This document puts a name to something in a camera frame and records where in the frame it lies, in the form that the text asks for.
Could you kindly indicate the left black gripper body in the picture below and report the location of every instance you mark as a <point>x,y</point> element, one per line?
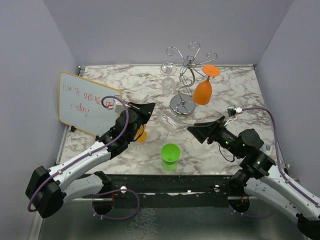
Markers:
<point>131,138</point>

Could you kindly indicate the orange plastic wine glass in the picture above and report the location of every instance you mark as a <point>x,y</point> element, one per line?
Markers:
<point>203,91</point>

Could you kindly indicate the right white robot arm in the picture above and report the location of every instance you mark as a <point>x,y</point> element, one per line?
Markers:
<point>260,176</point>

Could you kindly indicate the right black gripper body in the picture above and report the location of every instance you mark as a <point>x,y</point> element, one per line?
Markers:
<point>226,138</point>

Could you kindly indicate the clear glass hanging on rack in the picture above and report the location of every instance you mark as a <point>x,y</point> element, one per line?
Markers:
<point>168,83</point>

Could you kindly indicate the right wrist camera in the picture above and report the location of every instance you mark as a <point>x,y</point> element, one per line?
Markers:
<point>234,111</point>

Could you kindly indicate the small whiteboard yellow frame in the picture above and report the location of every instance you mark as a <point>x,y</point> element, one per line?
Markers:
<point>80,104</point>

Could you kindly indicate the green plastic wine glass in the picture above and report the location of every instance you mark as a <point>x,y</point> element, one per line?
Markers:
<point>170,154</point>

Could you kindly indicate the clear wine glass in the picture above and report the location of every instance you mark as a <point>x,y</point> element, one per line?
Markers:
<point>132,147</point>
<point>162,115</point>

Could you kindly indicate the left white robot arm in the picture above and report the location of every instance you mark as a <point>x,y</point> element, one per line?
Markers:
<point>49,189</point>

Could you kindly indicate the chrome wine glass rack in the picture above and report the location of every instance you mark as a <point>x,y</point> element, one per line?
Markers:
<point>182,104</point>

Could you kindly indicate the yellow plastic wine glass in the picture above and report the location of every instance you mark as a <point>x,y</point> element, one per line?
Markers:
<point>141,135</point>

